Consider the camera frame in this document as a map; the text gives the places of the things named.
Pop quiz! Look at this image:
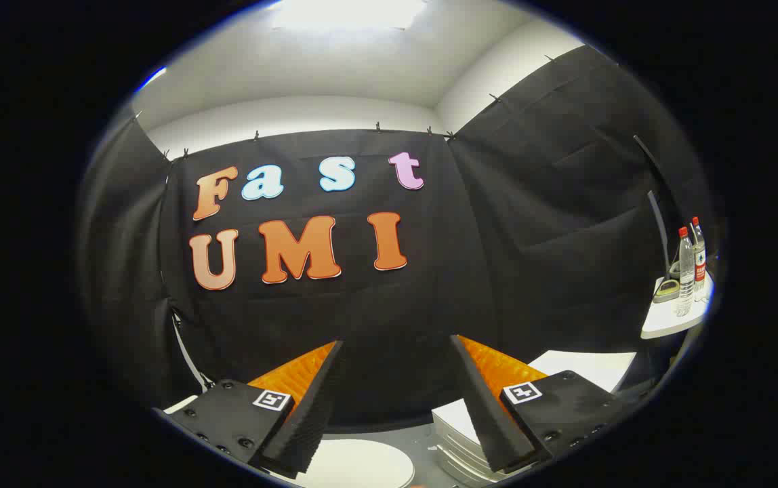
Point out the white toilet lid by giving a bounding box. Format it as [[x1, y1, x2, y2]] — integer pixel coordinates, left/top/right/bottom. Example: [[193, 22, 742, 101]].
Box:
[[274, 439, 416, 488]]

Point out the ceiling light panel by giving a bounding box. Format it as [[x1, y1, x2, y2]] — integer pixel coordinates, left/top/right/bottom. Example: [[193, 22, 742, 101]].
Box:
[[270, 0, 428, 31]]

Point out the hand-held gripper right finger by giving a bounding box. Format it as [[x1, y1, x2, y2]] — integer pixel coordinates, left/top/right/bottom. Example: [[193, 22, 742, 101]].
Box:
[[449, 334, 637, 474]]

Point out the dark stand with grey base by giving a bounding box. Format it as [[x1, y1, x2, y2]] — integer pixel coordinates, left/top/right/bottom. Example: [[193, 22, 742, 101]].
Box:
[[633, 134, 684, 304]]

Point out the white stepped panel structure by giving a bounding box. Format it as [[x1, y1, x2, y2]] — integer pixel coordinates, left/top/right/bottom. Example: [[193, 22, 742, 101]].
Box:
[[432, 350, 637, 485]]

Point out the clear plastic bottle red cap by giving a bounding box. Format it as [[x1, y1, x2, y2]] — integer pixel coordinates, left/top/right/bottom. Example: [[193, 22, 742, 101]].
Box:
[[676, 227, 696, 317], [691, 217, 708, 302]]

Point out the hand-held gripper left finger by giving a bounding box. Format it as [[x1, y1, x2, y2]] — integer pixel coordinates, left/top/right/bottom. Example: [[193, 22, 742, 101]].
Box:
[[152, 340, 346, 476]]

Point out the small white side table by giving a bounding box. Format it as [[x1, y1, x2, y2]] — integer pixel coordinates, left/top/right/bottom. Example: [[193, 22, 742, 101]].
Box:
[[641, 271, 714, 340]]

